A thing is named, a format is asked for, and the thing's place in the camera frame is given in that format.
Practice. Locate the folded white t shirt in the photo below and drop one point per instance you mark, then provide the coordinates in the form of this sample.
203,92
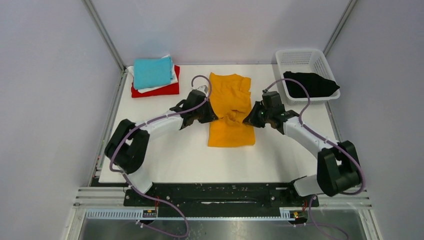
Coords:
145,88

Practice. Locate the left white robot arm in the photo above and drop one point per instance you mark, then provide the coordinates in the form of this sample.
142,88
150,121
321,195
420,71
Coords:
128,144

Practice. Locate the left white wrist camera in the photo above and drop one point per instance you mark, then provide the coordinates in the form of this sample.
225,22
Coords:
203,88

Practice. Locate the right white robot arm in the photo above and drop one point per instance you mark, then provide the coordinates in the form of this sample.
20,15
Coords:
337,162

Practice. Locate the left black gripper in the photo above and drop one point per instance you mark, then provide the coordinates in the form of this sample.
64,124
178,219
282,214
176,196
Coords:
210,116

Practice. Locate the folded blue t shirt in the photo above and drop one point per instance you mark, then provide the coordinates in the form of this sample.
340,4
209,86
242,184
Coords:
152,73

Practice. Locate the yellow t shirt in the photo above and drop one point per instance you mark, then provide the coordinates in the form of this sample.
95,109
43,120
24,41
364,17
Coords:
231,102

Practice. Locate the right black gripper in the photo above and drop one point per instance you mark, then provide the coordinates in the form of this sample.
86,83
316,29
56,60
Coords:
251,119

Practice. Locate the aluminium frame rails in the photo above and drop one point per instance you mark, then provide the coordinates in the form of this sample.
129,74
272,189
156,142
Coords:
115,201

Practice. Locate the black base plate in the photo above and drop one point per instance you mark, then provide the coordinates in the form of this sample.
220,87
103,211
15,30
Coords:
215,200

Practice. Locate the black t shirt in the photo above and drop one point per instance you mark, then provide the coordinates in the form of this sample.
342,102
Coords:
315,85

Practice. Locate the folded red t shirt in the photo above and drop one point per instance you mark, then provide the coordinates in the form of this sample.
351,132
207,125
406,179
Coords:
170,89

